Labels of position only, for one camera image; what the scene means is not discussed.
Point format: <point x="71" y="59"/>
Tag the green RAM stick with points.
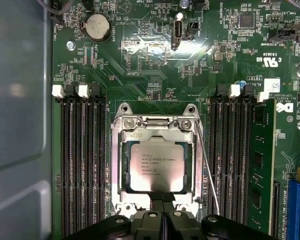
<point x="262" y="175"/>

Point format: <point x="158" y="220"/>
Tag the grey XDP connector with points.
<point x="89" y="57"/>

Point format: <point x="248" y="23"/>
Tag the CPU socket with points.
<point x="122" y="113"/>

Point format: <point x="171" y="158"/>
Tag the black expansion slot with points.
<point x="276" y="212"/>

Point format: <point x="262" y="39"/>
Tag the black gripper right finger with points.
<point x="180" y="225"/>

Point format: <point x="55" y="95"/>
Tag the green motherboard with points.
<point x="165" y="75"/>

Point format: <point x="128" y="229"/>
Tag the blue expansion slot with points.
<point x="295" y="212"/>

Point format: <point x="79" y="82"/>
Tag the round silver coin battery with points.
<point x="97" y="26"/>

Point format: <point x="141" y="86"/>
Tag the metal socket cover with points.
<point x="165" y="133"/>

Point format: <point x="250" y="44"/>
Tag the black PC case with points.
<point x="20" y="100"/>

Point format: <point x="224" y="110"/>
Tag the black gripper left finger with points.
<point x="150" y="225"/>

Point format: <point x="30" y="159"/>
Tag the silver green CPU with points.
<point x="157" y="170"/>

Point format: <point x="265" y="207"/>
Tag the internal USB connector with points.
<point x="178" y="35"/>

